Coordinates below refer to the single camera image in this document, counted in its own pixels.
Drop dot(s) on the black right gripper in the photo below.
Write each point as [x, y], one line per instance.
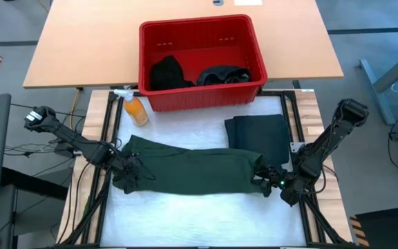
[282, 185]

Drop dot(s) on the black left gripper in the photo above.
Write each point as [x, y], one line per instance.
[130, 169]

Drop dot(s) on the dark blue denim jeans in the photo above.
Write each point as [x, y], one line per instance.
[259, 138]

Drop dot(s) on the dark green pants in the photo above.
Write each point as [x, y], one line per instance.
[192, 169]

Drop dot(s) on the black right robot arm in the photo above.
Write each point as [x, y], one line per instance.
[327, 145]

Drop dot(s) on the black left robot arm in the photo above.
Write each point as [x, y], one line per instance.
[67, 136]

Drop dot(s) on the red plastic bin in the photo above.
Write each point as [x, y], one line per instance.
[202, 98]

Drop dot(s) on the orange spray bottle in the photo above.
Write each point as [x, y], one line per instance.
[136, 110]

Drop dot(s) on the black crumpled garment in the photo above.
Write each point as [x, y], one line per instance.
[168, 74]

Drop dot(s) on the light wooden desk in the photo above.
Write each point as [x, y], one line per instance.
[81, 45]

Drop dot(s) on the grey desk leg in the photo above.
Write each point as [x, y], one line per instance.
[385, 79]

